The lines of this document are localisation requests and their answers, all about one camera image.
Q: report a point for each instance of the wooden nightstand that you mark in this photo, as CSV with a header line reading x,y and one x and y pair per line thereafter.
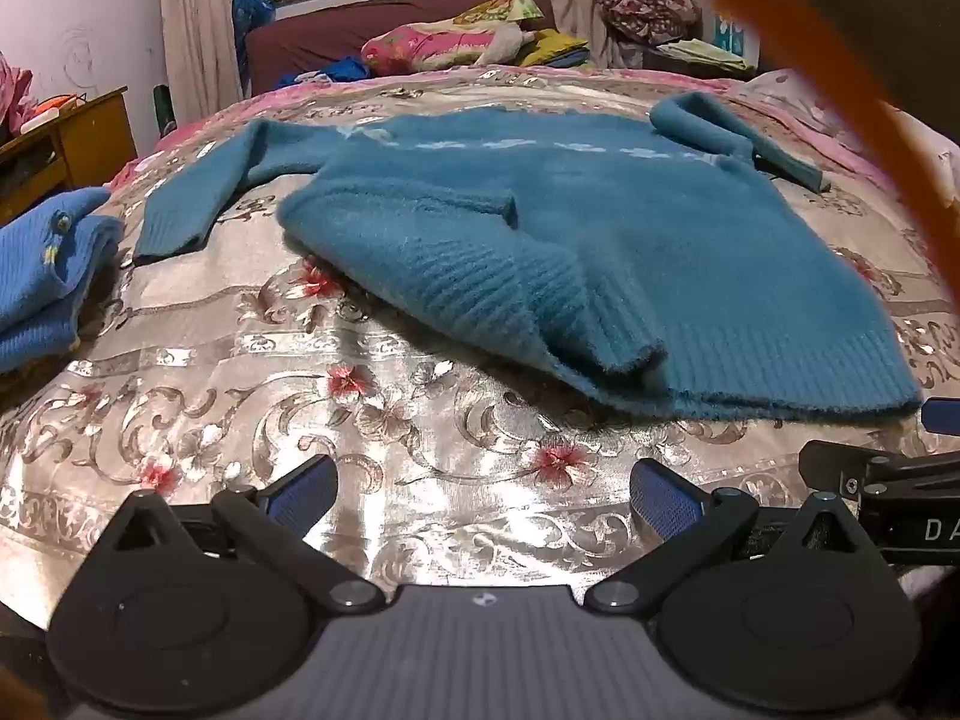
x,y
90,139

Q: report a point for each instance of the teal knitted sweater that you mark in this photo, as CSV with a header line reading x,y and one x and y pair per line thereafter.
x,y
600,240

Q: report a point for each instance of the pink floral cloth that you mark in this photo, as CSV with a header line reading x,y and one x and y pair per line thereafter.
x,y
13,97

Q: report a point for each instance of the light blue knitted sweater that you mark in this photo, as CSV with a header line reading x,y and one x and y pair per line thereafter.
x,y
37,270

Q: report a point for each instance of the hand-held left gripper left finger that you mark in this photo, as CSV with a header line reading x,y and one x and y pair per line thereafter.
x,y
304,493

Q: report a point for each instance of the blue crumpled cloth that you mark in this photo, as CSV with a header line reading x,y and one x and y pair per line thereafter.
x,y
337,71

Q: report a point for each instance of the dark side table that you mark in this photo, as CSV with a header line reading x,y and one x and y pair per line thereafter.
x,y
675,64

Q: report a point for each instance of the colourful wall hanging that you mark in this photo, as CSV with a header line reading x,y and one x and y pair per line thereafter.
x,y
731,30

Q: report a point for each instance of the dark floral cloth bundle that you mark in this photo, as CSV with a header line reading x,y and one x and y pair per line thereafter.
x,y
645,4

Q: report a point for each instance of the pink spotted pillow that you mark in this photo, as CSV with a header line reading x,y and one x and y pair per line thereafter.
x,y
802,101

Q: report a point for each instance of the blue plastic bag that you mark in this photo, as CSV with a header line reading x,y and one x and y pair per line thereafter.
x,y
247,22

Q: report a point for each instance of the orange and white toy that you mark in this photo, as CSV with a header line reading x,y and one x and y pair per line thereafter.
x,y
52,109

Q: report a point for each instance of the yellow green folded blanket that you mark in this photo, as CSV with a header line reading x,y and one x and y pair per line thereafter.
x,y
555,49

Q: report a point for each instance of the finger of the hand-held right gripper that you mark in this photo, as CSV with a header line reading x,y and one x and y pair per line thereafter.
x,y
941,417
829,466

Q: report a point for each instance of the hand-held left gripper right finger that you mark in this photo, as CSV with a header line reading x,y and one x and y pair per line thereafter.
x,y
664,506

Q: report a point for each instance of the maroon covered bed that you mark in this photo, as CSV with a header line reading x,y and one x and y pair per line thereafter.
x,y
322,37

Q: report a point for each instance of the dark wooden wardrobe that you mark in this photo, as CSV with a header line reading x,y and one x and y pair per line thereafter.
x,y
900,22

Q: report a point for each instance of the pale green folded cloths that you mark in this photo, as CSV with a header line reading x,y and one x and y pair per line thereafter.
x,y
705,54

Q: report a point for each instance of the white plush toy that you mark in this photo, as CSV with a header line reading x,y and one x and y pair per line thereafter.
x,y
506,43

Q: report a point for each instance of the pink floral quilt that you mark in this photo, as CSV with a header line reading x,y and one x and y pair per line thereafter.
x,y
420,46

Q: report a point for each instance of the yellow floral pillow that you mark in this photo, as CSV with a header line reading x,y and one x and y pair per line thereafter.
x,y
499,10

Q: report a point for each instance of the shiny floral bedspread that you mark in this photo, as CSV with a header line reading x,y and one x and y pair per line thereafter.
x,y
375,397

